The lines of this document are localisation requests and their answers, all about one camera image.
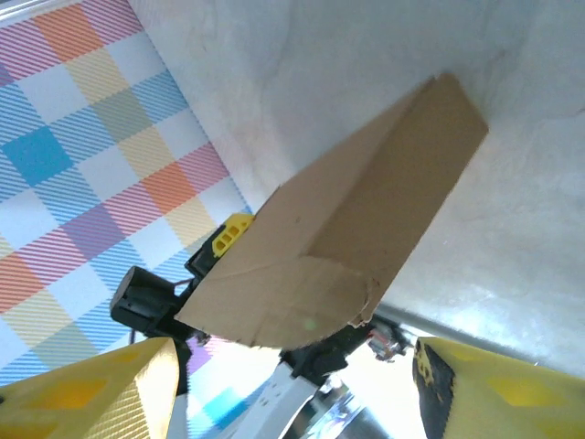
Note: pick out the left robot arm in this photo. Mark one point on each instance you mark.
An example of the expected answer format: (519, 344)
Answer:
(292, 402)

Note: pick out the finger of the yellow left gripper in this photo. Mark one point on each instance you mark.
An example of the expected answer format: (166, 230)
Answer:
(228, 235)

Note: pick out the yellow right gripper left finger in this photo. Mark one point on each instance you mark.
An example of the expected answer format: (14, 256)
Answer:
(91, 402)

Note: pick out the brown cardboard box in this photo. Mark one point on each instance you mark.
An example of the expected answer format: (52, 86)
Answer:
(365, 206)

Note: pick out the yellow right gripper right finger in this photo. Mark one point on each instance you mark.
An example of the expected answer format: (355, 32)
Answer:
(503, 402)

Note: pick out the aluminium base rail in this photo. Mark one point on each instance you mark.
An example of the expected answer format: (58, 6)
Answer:
(457, 327)

